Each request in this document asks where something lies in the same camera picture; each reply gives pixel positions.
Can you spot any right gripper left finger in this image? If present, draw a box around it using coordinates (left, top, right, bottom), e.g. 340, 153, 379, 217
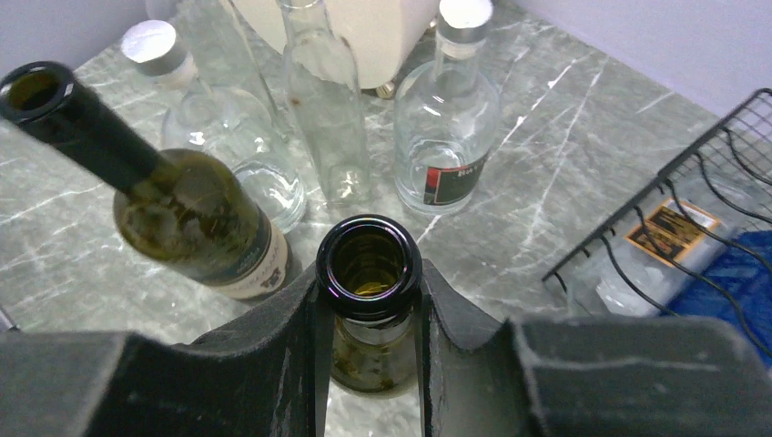
1, 269, 331, 436

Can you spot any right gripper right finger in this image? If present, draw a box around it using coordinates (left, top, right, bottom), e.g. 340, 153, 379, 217
416, 261, 771, 436

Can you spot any clear bottle black gold label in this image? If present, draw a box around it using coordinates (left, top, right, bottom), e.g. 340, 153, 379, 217
565, 177, 762, 317

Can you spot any olive wine bottle white label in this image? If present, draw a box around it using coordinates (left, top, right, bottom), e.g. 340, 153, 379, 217
315, 214, 422, 398

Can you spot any dark green wine bottle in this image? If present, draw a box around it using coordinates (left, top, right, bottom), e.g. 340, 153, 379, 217
1, 61, 300, 300

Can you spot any clear bottle white cap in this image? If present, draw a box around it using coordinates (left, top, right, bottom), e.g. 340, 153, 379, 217
120, 19, 306, 233

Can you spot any clear glass bottle by container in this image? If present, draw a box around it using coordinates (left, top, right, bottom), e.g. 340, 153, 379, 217
172, 0, 290, 136

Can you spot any clear open-neck glass bottle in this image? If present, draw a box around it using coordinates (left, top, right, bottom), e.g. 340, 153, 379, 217
278, 1, 371, 205

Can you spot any clear bottle silver cap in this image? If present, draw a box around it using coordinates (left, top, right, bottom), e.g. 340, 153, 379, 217
393, 0, 501, 215

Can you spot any cream cylindrical container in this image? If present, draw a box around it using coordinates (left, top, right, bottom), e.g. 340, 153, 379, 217
234, 0, 439, 89

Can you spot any black wire wine rack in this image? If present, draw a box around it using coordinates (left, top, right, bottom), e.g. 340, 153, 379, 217
542, 88, 771, 362

